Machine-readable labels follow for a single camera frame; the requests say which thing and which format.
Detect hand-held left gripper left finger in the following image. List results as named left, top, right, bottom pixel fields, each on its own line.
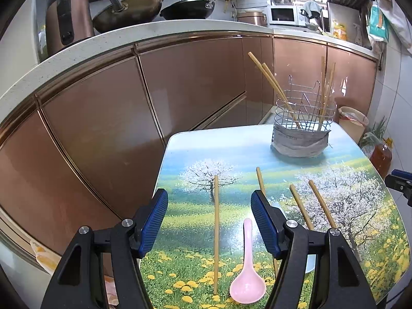
left=40, top=188, right=169, bottom=309

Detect copper rice cooker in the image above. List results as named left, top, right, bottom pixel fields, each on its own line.
left=236, top=11, right=269, bottom=28

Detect pink plastic spoon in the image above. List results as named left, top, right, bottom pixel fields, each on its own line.
left=229, top=218, right=266, bottom=304

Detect beige waste bin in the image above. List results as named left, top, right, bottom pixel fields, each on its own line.
left=338, top=106, right=370, bottom=139

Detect light blue towel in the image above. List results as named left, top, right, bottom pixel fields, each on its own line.
left=302, top=1, right=321, bottom=18

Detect bag of green onions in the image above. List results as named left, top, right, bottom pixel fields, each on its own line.
left=359, top=116, right=388, bottom=149

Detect amber oil bottle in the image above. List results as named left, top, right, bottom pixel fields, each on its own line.
left=370, top=138, right=394, bottom=179

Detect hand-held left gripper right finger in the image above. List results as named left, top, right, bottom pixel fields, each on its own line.
left=250, top=190, right=377, bottom=309

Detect white speckled countertop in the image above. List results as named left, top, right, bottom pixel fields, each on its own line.
left=0, top=19, right=379, bottom=123

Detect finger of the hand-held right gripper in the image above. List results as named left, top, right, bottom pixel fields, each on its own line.
left=385, top=169, right=412, bottom=207

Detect copper electric kettle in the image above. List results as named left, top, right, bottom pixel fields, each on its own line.
left=45, top=0, right=95, bottom=57

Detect white microwave oven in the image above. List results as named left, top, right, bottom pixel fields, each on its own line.
left=267, top=5, right=306, bottom=27

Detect wire utensil holder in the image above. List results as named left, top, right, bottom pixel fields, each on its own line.
left=270, top=75, right=333, bottom=158

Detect yellow oil bottle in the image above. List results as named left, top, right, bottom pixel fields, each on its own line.
left=331, top=19, right=348, bottom=41

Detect hanging white plastic bags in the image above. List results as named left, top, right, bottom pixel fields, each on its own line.
left=370, top=0, right=412, bottom=49

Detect light blue plastic spoon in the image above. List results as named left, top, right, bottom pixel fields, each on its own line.
left=270, top=201, right=317, bottom=274

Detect green tissue packet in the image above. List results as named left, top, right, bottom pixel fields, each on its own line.
left=368, top=2, right=391, bottom=42

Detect copper lower kitchen cabinets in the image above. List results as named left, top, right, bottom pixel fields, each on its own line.
left=0, top=34, right=379, bottom=258

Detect black wok with lid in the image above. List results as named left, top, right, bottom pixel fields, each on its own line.
left=160, top=0, right=239, bottom=21

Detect brass wok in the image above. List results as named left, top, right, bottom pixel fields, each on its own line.
left=92, top=0, right=165, bottom=34

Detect yellow white cloth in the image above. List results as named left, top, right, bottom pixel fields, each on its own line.
left=30, top=240, right=58, bottom=272

